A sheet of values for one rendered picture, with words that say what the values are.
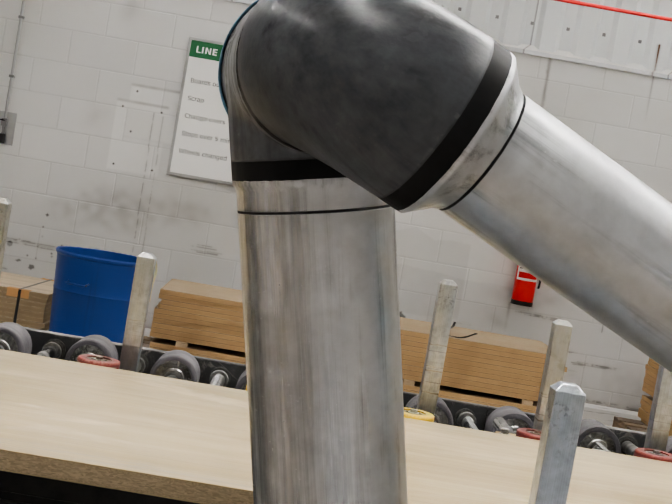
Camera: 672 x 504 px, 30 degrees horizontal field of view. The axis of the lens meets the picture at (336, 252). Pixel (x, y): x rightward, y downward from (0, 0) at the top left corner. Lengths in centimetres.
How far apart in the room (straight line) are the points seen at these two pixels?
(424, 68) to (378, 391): 25
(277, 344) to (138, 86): 784
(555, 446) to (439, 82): 80
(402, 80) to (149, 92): 796
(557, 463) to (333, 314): 65
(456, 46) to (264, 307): 24
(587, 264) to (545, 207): 4
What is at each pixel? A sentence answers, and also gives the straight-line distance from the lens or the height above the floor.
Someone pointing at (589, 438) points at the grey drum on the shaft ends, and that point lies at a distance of 301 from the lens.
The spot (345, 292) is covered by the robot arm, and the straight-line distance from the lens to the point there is 83.
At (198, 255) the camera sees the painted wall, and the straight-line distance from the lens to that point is 860.
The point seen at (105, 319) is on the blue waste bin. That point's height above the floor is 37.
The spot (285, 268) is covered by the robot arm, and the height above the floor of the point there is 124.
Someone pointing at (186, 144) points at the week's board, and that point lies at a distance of 858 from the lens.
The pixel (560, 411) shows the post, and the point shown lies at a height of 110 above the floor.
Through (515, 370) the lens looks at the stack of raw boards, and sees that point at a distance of 744.
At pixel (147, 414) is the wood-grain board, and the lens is 200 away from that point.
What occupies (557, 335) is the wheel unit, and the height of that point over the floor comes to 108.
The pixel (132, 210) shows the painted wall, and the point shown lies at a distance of 864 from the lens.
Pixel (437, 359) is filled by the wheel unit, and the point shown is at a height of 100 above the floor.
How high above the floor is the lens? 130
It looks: 3 degrees down
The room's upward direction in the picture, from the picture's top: 10 degrees clockwise
